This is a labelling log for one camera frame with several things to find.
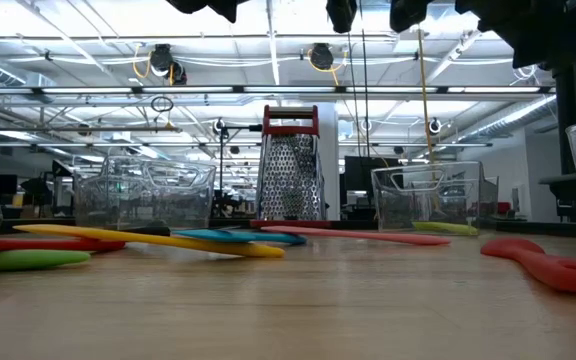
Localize lime green spoon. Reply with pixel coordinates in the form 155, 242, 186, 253
411, 220, 480, 237

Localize pink silicone spatula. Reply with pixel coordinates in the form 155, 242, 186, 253
260, 224, 453, 247

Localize blue silicone spatula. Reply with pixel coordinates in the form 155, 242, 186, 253
172, 228, 308, 246

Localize yellow silicone spatula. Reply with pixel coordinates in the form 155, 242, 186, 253
12, 223, 287, 259

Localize red silicone spoon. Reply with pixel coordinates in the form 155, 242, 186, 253
480, 237, 576, 295

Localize long ceiling light strip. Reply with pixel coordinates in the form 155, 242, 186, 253
0, 85, 555, 97

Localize black tripod stand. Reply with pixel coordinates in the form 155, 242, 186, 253
211, 118, 264, 219

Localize white building column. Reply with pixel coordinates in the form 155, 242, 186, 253
316, 102, 343, 222

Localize black background screen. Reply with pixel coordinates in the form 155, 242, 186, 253
343, 156, 400, 207

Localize red steel box grater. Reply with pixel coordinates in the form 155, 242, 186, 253
250, 104, 332, 230

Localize black monitor pole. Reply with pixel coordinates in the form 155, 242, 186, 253
553, 64, 576, 176

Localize red silicone spatula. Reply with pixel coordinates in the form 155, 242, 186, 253
0, 238, 127, 254

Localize green silicone spatula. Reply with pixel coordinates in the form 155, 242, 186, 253
0, 249, 92, 275

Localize black ceiling cable reel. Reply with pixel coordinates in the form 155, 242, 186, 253
148, 43, 188, 87
309, 43, 336, 72

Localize thin yellow cable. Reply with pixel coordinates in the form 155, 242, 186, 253
414, 27, 437, 166

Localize silver ceiling duct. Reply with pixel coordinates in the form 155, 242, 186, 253
455, 94, 559, 145

